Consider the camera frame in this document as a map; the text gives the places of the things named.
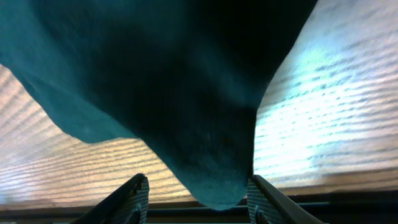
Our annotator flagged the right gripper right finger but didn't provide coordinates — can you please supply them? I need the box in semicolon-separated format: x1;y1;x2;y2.
247;175;324;224

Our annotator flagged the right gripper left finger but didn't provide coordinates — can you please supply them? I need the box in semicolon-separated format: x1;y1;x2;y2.
72;174;149;224

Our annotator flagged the black t-shirt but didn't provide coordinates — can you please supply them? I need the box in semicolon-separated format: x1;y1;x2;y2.
1;0;316;210

